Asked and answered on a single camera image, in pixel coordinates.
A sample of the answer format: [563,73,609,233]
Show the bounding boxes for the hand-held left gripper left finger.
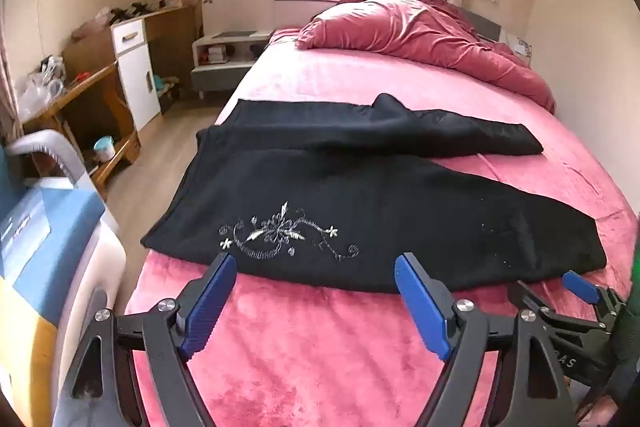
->
[65,252,238,427]

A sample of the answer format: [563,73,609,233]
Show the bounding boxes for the wooden desk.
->
[22,4,196,202]

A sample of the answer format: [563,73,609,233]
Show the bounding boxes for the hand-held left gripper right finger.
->
[394,252,571,427]

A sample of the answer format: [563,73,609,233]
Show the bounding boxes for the white floral nightstand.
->
[190,0,276,100]

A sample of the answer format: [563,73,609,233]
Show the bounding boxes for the clear plastic bag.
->
[15,57,68,118]

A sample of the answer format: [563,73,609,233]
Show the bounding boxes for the black embroidered pants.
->
[141,93,608,294]

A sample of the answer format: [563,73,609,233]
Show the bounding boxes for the pink plastic bag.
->
[72,7,113,42]

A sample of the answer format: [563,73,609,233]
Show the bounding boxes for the blue white chair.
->
[0,129,128,427]

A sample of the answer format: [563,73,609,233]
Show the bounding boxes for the pink bed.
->
[125,27,640,427]

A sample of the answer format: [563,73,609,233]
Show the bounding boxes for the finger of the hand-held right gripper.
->
[507,281,606,343]
[560,271,626,323]

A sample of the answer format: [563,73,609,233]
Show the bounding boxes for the red duvet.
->
[295,0,556,112]

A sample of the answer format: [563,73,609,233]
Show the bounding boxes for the white cabinet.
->
[110,18,162,132]

